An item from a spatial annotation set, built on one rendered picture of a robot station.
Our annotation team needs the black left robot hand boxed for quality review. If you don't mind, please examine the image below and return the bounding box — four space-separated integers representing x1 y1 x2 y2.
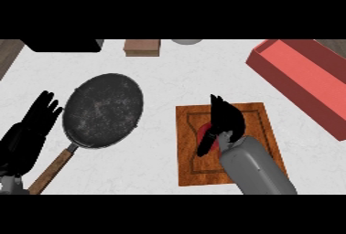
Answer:
0 90 64 177

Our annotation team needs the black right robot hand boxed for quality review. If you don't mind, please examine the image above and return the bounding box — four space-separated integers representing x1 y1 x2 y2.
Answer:
196 93 246 158

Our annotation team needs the brown wooden cutting board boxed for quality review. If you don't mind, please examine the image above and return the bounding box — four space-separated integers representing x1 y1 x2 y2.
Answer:
174 101 289 187

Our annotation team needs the red pear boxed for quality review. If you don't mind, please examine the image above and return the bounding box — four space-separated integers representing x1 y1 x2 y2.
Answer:
196 122 221 152

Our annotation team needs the red cardboard box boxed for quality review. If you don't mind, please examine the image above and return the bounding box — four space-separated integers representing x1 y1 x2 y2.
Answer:
243 39 346 142

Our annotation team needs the grey round object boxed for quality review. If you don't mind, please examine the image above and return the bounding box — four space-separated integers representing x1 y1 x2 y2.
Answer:
169 39 203 46

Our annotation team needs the small brown wooden block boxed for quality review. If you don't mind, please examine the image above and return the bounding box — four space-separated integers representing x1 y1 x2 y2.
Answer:
122 39 162 58

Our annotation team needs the black appliance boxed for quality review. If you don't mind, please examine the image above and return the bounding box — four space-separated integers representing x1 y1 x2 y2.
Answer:
20 39 101 53

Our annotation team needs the black frying pan wooden handle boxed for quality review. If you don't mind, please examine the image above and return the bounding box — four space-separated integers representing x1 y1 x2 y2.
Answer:
26 72 146 196

